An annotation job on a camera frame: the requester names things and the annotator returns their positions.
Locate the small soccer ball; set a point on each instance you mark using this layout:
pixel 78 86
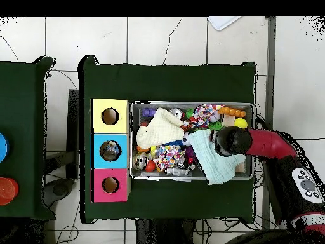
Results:
pixel 186 139

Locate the small orange basketball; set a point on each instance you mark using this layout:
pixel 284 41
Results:
pixel 142 149

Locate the crushed silver can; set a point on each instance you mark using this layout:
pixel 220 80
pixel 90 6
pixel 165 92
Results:
pixel 141 160

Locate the cream waffle cloth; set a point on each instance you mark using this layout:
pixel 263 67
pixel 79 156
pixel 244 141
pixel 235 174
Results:
pixel 160 129

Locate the white tray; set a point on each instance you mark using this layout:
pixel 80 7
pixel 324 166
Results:
pixel 223 21

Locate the mint green waffle cloth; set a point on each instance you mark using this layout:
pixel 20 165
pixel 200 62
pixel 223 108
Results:
pixel 210 162

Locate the black metal stand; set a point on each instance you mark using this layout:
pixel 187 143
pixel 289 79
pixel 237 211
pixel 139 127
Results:
pixel 73 127

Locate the orange plastic toy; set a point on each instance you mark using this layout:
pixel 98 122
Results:
pixel 232 112

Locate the blue round lid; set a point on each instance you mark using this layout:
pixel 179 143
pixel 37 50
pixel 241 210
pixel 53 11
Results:
pixel 3 148

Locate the large colourful spotted cloth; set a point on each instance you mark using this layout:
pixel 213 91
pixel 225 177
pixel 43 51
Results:
pixel 205 113

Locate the wooden box with three holes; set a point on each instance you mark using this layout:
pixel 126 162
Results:
pixel 110 124

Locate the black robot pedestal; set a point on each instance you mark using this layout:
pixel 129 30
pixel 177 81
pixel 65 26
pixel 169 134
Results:
pixel 162 233

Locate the orange tiger plush toy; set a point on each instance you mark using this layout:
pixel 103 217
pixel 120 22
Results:
pixel 186 125

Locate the dark green side table cloth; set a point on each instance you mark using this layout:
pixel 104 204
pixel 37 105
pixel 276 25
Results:
pixel 22 114

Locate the crumpled colourful spotted cloth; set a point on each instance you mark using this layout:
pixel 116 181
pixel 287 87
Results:
pixel 168 157

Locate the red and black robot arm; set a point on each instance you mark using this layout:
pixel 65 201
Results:
pixel 269 145

